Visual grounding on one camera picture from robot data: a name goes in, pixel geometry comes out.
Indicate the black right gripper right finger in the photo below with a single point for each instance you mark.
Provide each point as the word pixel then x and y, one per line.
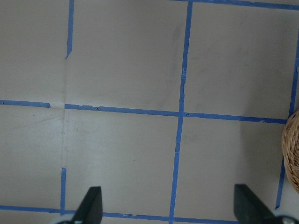
pixel 249 209

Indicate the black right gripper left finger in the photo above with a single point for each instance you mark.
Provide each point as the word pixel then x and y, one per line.
pixel 90 211

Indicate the oval wicker basket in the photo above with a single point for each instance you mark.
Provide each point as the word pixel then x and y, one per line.
pixel 290 150

